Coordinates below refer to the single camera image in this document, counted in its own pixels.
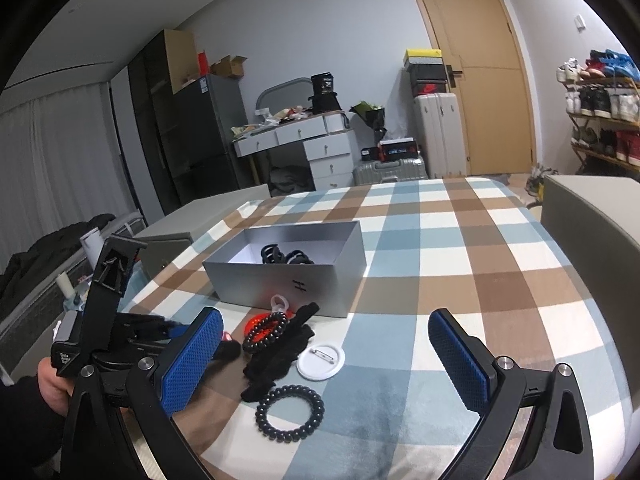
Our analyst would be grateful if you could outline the black spiral hair tie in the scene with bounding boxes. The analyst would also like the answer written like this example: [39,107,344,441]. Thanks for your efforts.
[255,384,325,442]

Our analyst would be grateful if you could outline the white curtain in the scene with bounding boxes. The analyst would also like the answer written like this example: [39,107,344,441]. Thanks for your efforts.
[0,94,147,273]

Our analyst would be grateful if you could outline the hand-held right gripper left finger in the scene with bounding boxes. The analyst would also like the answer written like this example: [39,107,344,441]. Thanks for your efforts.
[60,306,226,480]

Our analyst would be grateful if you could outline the silver suitcase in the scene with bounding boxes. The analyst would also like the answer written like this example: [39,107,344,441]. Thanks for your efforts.
[352,157,430,189]

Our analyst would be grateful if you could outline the open cardboard box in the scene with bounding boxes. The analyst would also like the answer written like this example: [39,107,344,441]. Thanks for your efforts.
[210,54,249,79]

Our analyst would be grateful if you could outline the white pin badge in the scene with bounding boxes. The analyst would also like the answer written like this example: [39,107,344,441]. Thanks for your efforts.
[296,344,345,381]

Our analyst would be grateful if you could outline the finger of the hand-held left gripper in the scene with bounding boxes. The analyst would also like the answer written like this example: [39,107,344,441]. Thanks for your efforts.
[212,340,242,362]
[120,312,192,343]

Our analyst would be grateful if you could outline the black appliance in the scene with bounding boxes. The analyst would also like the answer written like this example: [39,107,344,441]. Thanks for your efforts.
[307,73,344,115]

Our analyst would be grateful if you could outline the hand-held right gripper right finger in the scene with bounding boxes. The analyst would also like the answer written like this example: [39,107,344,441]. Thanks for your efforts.
[427,308,597,480]

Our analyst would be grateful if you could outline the dark grey fridge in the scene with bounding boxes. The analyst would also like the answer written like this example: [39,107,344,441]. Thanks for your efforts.
[150,73,255,213]

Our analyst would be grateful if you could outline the black and red box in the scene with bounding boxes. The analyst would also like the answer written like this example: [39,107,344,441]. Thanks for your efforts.
[377,138,421,162]

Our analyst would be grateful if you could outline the black jacket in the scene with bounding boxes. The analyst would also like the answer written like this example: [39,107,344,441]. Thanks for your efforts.
[0,213,117,313]

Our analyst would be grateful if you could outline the black fabric scrunchie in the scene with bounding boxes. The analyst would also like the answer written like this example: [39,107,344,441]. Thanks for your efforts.
[242,302,322,402]

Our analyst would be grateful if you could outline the patterned bag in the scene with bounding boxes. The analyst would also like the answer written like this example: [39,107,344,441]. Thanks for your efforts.
[524,163,562,202]

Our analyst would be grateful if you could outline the grey arched mirror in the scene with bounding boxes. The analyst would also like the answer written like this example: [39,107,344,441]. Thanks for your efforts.
[254,77,314,122]

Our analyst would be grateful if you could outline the dark wardrobe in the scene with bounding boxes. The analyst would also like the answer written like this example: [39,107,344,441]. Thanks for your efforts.
[127,29,201,217]

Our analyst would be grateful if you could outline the grey cardboard box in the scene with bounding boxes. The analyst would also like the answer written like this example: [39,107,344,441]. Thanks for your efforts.
[202,220,368,319]

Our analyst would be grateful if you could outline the plaid blanket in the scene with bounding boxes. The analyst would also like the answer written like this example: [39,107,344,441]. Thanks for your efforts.
[117,176,633,480]

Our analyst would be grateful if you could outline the white dressing desk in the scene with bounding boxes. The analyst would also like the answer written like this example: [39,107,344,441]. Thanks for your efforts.
[233,111,359,192]

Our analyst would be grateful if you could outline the black bead bracelet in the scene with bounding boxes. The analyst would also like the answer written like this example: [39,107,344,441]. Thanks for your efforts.
[242,311,291,353]

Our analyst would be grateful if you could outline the black wrapped bouquet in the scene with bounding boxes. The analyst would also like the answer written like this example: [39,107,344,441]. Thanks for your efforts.
[349,100,389,143]

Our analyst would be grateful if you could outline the grey cabinet with latch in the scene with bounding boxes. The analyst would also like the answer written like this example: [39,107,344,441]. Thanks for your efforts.
[132,183,272,282]

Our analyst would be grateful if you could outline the red round badge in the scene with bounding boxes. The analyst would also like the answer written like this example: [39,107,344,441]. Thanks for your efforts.
[243,314,273,342]

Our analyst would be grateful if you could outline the wooden shoe rack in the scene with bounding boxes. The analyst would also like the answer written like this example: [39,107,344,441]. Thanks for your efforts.
[556,48,640,173]

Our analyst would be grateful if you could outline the person's left forearm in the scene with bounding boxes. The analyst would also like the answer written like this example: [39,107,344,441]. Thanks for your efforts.
[0,374,68,480]

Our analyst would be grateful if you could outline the stack of shoe boxes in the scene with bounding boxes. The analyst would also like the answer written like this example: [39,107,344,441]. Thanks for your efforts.
[402,48,449,97]

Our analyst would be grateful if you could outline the wooden door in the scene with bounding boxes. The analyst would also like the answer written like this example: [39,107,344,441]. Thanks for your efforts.
[403,0,539,177]

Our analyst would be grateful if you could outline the person's left hand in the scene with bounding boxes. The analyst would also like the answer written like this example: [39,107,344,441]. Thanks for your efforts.
[37,357,77,417]

